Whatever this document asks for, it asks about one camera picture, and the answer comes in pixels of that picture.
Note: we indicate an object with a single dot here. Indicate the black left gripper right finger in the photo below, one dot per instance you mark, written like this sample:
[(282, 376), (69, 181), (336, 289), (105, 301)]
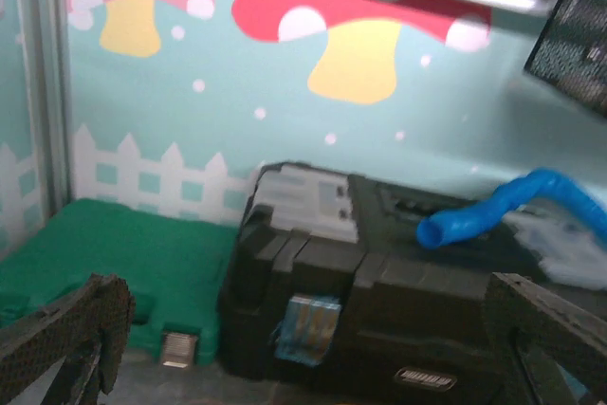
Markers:
[(550, 350)]

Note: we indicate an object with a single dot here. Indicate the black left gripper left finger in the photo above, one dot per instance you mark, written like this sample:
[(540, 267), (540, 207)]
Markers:
[(86, 330)]

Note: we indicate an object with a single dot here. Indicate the green plastic tool case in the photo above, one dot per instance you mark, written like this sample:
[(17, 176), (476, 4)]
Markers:
[(173, 267)]

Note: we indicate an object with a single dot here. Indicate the black plastic toolbox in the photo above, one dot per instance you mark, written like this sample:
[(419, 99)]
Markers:
[(328, 287)]

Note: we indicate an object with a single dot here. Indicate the black wire mesh basket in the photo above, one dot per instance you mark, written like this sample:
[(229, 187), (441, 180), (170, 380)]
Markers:
[(570, 53)]

